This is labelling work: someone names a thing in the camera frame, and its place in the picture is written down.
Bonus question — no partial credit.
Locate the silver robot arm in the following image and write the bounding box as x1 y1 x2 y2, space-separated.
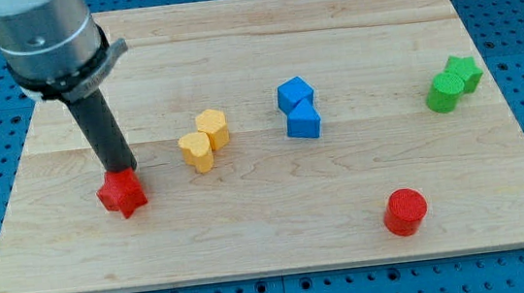
0 0 128 103

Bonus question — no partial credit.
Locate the red star block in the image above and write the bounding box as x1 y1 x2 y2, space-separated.
96 168 147 219

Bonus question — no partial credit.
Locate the green star block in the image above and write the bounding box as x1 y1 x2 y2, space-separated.
444 55 483 94

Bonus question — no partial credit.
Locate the wooden board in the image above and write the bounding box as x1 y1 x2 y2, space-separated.
0 0 524 293

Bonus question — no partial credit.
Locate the blue triangle block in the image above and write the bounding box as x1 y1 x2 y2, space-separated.
286 99 321 139

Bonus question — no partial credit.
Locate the yellow hexagon block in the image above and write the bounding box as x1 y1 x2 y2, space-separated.
195 109 230 150

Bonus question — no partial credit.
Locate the blue cube block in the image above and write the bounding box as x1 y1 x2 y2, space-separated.
277 77 314 114

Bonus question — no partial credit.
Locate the yellow heart block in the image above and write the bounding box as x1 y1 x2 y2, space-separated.
178 132 214 174

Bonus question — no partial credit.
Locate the red cylinder block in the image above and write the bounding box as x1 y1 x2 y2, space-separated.
383 188 428 237

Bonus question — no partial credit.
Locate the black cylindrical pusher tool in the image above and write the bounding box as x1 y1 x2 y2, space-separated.
66 89 137 173

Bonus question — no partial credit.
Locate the green cylinder block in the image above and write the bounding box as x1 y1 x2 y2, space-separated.
426 72 465 114

